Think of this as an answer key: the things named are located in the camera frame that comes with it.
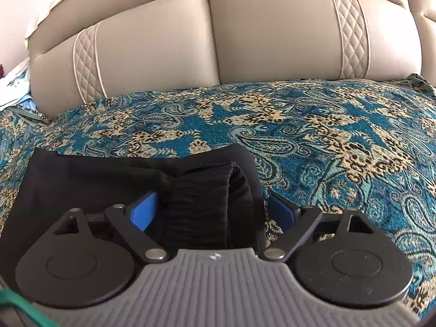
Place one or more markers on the teal paisley blanket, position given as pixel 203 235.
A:
pixel 323 136

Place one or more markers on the beige leather sofa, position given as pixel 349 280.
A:
pixel 259 27

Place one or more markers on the white and blue cloth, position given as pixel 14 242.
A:
pixel 15 88

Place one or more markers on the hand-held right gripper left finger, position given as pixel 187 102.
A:
pixel 144 213

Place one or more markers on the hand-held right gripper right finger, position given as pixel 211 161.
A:
pixel 282 211

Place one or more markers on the black pants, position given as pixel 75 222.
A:
pixel 190 194

